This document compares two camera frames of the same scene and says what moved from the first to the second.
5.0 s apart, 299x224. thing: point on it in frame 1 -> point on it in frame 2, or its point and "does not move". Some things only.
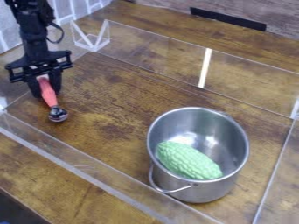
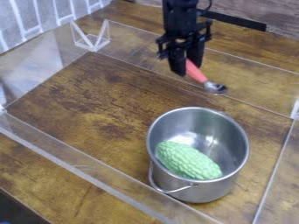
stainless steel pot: [215, 135] does not move
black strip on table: [231, 20] does not move
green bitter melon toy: [187, 161] does not move
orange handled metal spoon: [58, 113] -> [194, 73]
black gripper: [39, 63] -> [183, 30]
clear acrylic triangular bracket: [82, 39] does not move
